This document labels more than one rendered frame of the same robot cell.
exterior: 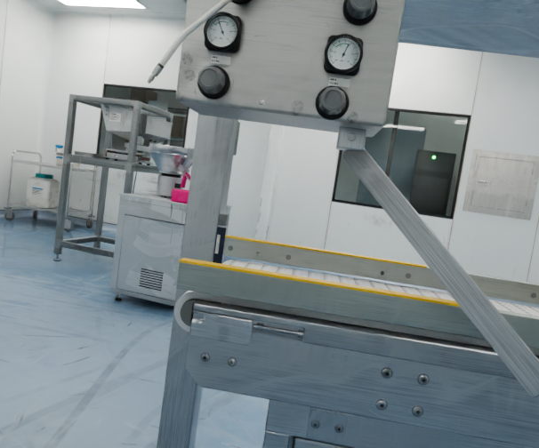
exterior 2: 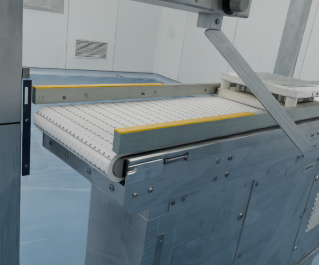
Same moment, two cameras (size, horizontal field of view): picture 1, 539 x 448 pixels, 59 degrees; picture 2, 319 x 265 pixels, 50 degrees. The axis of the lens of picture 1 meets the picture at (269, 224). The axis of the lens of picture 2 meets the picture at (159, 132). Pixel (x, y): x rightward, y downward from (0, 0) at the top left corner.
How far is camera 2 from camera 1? 46 cm
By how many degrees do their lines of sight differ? 51
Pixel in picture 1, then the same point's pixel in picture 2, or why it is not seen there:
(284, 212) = not seen: outside the picture
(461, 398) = (240, 160)
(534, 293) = (206, 89)
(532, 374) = (303, 144)
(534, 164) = not seen: outside the picture
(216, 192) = (17, 47)
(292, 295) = (184, 134)
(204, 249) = (12, 102)
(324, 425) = (177, 201)
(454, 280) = (273, 106)
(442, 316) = (241, 122)
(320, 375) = (192, 175)
